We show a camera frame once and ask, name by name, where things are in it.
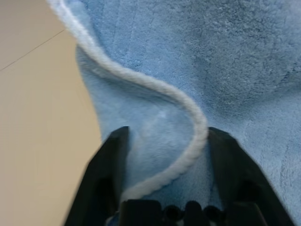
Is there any light blue terry towel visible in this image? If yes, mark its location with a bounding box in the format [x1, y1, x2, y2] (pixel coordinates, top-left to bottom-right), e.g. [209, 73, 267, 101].
[46, 0, 301, 226]

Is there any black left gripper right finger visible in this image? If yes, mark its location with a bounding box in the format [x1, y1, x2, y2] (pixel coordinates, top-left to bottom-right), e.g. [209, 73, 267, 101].
[206, 126, 296, 226]

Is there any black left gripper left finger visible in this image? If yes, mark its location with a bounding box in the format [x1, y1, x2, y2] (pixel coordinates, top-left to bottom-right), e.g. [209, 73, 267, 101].
[63, 126, 130, 226]

